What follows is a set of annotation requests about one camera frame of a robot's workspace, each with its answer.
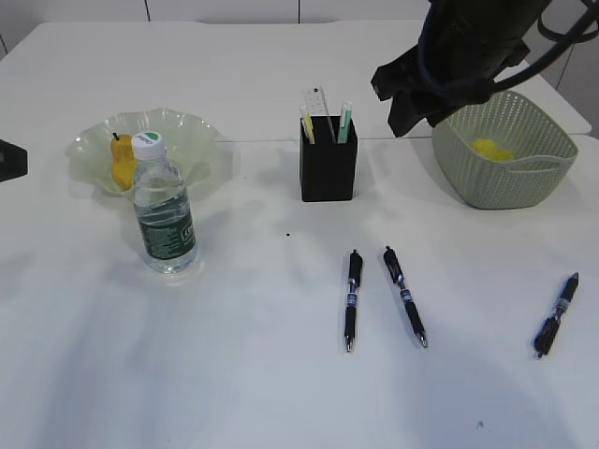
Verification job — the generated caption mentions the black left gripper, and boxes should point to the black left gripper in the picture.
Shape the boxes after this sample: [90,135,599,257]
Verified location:
[0,139,28,182]

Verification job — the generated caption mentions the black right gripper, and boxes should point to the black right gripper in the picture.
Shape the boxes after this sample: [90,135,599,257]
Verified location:
[371,45,494,138]

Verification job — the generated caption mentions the yellow waste paper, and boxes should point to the yellow waste paper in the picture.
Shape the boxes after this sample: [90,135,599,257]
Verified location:
[471,138,514,162]

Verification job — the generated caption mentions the mint green utility knife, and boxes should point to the mint green utility knife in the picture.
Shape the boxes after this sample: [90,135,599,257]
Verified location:
[337,101,352,144]

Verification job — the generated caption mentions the clear plastic ruler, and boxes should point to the clear plastic ruler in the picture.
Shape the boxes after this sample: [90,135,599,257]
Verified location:
[302,86,337,143]

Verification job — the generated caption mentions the yellow pear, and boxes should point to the yellow pear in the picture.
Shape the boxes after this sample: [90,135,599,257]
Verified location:
[110,133,137,191]

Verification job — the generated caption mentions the yellow utility knife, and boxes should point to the yellow utility knife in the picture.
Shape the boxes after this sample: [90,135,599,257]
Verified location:
[299,105,315,144]

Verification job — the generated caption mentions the black pen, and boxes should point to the black pen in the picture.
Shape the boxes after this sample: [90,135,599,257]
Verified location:
[383,246,429,348]
[343,250,363,353]
[533,272,579,359]

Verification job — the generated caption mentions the clear plastic water bottle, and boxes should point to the clear plastic water bottle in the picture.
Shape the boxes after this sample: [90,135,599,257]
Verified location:
[132,131,197,274]

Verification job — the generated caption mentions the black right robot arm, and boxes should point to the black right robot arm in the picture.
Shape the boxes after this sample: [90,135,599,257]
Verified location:
[371,0,549,138]

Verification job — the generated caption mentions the green woven plastic basket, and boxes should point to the green woven plastic basket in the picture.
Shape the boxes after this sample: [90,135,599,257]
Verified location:
[431,91,578,210]

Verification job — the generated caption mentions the black square pen holder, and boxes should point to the black square pen holder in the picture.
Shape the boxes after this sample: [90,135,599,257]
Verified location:
[299,116,358,202]

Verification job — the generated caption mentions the green wavy glass plate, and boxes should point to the green wavy glass plate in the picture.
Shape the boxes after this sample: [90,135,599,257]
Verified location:
[66,108,218,198]

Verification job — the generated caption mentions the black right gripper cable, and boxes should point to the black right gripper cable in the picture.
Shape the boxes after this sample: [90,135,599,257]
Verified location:
[418,0,599,102]

